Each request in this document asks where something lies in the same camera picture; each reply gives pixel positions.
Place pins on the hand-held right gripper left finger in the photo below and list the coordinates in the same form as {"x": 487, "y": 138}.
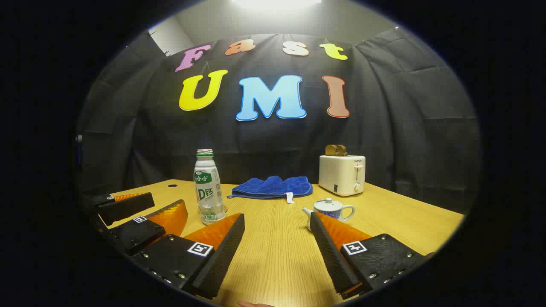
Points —
{"x": 226, "y": 251}

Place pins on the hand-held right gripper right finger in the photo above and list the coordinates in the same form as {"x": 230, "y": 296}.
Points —
{"x": 328, "y": 256}

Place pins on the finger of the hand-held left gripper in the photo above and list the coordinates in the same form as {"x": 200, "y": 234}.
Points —
{"x": 140, "y": 234}
{"x": 128, "y": 207}

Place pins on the round brown coaster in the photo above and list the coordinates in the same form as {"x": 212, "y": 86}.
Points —
{"x": 225, "y": 209}

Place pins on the green label water bottle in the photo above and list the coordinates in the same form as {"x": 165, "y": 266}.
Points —
{"x": 208, "y": 192}

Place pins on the blue towel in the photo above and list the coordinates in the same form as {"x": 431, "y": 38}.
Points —
{"x": 273, "y": 186}

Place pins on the white toaster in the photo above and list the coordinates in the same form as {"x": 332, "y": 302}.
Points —
{"x": 339, "y": 175}

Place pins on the brown toast slice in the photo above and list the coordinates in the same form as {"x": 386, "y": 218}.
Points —
{"x": 342, "y": 150}
{"x": 330, "y": 150}

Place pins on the black backdrop cloth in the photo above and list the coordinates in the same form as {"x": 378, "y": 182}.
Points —
{"x": 384, "y": 106}

